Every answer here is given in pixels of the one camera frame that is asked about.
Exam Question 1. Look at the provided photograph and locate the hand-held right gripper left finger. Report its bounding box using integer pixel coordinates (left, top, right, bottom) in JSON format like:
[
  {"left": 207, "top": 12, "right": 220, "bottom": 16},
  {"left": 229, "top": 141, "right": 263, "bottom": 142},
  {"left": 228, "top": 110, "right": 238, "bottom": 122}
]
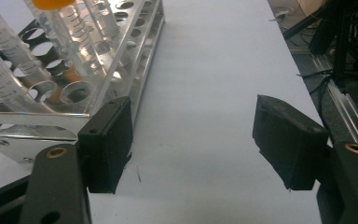
[{"left": 76, "top": 95, "right": 134, "bottom": 194}]

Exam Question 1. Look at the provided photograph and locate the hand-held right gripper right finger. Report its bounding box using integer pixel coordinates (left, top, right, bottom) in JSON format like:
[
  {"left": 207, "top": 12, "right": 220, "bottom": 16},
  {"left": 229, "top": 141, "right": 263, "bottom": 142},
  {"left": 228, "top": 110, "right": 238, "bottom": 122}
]
[{"left": 251, "top": 94, "right": 331, "bottom": 191}]

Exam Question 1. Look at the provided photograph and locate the metal test tube rack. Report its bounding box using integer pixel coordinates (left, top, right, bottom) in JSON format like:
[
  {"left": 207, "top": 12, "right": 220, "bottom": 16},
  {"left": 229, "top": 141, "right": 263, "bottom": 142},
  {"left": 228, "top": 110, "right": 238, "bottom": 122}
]
[{"left": 0, "top": 0, "right": 166, "bottom": 165}]

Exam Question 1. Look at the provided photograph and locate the black stand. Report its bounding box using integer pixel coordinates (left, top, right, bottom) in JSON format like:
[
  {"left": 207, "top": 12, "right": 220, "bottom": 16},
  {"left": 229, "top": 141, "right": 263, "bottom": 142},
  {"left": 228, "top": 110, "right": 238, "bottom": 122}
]
[{"left": 283, "top": 0, "right": 358, "bottom": 87}]

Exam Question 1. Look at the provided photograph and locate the beige wooden cabinet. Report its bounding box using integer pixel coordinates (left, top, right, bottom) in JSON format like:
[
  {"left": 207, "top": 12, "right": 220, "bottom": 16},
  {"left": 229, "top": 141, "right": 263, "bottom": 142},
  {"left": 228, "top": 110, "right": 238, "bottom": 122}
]
[{"left": 297, "top": 0, "right": 334, "bottom": 17}]

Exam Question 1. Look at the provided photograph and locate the black cable bundle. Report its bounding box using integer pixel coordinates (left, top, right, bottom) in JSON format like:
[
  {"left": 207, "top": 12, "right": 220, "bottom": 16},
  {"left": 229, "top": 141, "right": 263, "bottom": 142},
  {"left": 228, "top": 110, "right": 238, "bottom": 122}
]
[{"left": 296, "top": 68, "right": 337, "bottom": 125}]

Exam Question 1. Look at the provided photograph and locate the aluminium floor rail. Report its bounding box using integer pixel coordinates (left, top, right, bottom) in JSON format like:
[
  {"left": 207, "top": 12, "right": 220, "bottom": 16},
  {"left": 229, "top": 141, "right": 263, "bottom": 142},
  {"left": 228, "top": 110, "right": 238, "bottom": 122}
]
[{"left": 310, "top": 52, "right": 358, "bottom": 150}]

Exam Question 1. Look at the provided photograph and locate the white cable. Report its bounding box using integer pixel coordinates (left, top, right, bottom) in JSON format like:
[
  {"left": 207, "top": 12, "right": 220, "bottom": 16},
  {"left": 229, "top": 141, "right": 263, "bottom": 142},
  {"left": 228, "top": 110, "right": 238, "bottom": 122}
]
[{"left": 268, "top": 8, "right": 295, "bottom": 22}]

